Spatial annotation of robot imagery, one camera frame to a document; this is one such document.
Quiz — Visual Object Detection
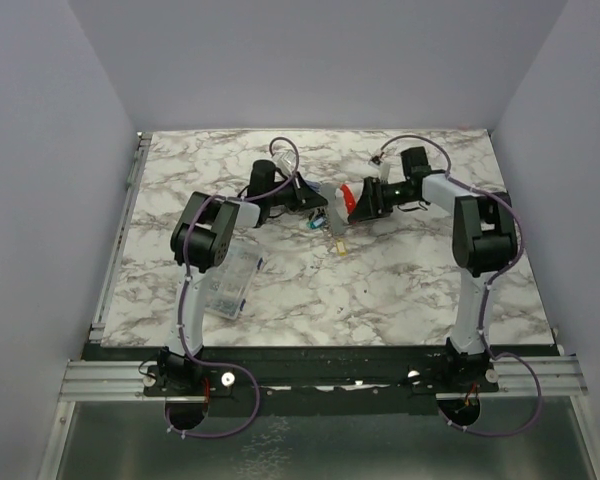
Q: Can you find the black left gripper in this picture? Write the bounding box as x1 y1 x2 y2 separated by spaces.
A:
265 170 326 212

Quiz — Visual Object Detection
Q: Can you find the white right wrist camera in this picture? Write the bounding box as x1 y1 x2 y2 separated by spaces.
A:
369 153 391 183

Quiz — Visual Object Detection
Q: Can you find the grey key organizer red handle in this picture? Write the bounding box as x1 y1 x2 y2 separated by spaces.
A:
319 183 359 237

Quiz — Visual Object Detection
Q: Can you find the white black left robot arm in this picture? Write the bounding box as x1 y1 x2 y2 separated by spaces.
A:
156 159 328 395

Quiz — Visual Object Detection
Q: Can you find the aluminium left side rail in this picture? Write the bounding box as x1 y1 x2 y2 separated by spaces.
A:
88 132 153 343

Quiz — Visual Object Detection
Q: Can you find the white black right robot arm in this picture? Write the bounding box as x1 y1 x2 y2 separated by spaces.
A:
338 147 521 391

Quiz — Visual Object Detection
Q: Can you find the clear plastic screw organizer box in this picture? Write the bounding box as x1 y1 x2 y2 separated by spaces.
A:
206 241 263 320

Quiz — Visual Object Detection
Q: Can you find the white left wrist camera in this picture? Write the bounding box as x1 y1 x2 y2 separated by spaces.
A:
272 150 297 177

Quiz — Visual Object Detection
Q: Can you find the aluminium front rail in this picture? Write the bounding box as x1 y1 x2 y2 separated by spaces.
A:
60 356 588 403

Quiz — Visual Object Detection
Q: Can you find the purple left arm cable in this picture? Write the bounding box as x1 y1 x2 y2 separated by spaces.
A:
164 136 301 441

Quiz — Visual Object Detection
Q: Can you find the yellow key tag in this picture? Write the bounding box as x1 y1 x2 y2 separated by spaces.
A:
335 240 347 256

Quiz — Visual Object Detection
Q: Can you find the aluminium rail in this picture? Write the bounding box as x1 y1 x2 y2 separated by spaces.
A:
60 356 588 403
88 132 153 343

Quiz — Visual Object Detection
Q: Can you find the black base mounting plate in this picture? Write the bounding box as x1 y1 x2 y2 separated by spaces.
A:
82 344 498 417

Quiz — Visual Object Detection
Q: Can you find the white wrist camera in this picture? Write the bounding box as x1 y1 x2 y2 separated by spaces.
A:
272 150 297 177
369 153 391 183

